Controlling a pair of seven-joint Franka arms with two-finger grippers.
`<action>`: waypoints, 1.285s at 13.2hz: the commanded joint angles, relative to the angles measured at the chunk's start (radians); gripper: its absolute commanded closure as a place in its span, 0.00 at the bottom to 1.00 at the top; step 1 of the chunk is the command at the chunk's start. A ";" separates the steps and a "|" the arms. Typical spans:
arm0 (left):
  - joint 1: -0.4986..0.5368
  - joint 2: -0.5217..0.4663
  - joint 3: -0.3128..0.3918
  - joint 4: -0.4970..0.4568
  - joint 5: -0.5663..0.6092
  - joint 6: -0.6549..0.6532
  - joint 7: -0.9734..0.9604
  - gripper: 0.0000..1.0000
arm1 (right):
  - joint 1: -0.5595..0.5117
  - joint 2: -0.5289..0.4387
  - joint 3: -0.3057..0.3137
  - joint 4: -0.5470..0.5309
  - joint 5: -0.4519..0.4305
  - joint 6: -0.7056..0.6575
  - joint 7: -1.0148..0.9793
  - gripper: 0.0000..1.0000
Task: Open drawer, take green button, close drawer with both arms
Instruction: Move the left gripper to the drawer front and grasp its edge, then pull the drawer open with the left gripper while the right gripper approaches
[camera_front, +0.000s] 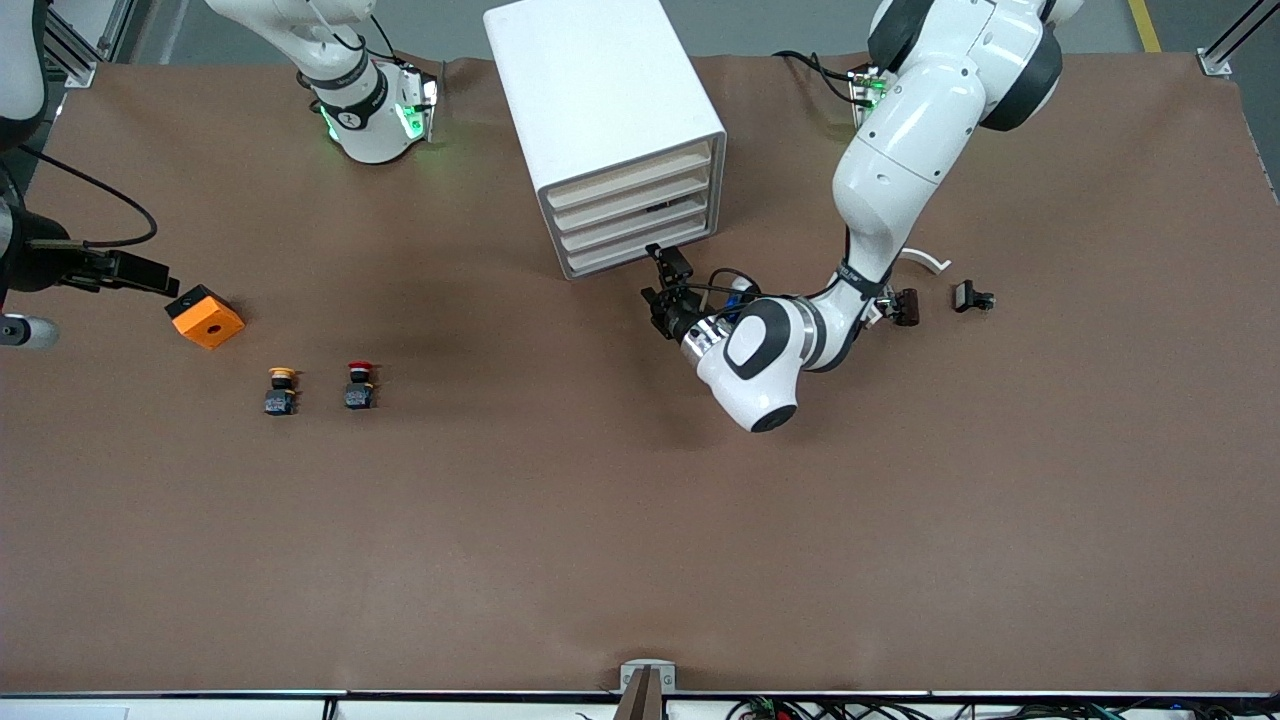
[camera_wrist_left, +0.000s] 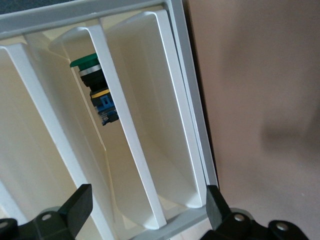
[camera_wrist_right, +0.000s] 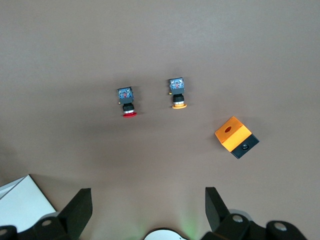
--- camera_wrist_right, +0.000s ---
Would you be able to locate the yellow push button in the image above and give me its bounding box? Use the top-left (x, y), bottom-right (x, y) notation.
top-left (166, 77), bottom-right (188, 110)

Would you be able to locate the orange black button box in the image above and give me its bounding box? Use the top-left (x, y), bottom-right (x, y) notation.
top-left (214, 115), bottom-right (260, 160)

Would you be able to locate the red push button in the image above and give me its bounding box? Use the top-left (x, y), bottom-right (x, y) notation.
top-left (116, 86), bottom-right (139, 119)

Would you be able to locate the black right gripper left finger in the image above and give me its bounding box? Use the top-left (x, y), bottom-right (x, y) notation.
top-left (18, 187), bottom-right (94, 240)

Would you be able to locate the brown table mat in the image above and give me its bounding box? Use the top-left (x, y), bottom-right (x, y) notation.
top-left (0, 0), bottom-right (320, 240)

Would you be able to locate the white drawer cabinet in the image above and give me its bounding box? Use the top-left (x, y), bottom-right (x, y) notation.
top-left (0, 174), bottom-right (57, 233)

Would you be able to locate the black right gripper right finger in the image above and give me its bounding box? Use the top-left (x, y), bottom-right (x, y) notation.
top-left (201, 186), bottom-right (266, 240)

